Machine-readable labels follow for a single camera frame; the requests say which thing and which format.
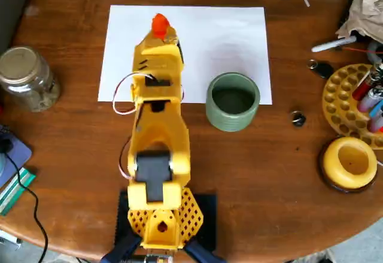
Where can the purple notebook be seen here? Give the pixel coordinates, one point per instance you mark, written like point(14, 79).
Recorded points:
point(21, 155)

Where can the glass jar with gold lid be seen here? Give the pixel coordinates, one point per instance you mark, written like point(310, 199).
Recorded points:
point(24, 77)

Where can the red lighter with silver top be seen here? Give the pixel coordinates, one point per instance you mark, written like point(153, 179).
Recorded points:
point(363, 87)

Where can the small black nut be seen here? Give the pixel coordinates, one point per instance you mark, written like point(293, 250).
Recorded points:
point(297, 118)

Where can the yellow dimpled round tray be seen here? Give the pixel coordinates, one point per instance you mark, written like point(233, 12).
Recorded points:
point(338, 101)

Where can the white device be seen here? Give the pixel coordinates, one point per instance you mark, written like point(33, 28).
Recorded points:
point(9, 240)

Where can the white paper sheet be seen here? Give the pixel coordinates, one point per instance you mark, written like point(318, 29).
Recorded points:
point(215, 35)

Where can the orange plastic object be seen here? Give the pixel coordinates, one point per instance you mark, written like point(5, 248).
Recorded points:
point(160, 24)

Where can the green ribbed ceramic cup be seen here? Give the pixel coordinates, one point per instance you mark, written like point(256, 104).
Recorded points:
point(229, 122)

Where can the gray tube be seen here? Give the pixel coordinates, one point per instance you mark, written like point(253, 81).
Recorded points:
point(372, 51)

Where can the white marker pen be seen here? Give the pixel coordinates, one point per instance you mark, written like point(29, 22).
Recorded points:
point(332, 45)

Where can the black plug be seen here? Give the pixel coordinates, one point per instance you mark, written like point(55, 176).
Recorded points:
point(6, 146)

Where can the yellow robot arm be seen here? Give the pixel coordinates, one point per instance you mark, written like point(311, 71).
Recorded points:
point(161, 131)

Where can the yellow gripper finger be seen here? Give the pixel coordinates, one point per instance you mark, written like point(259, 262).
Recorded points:
point(171, 35)
point(152, 42)

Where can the crumpled brown paper bag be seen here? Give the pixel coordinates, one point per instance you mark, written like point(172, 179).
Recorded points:
point(368, 11)

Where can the blue lighter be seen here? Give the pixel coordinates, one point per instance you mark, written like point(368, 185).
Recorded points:
point(377, 110)

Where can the pink red lighter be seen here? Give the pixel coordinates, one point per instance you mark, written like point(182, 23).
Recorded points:
point(375, 123)

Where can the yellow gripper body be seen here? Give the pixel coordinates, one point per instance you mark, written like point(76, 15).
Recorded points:
point(158, 42)

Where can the green white book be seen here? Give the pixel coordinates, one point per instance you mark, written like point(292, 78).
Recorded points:
point(15, 191)

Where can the yellow round holder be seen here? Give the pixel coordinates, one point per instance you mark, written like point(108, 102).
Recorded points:
point(320, 167)

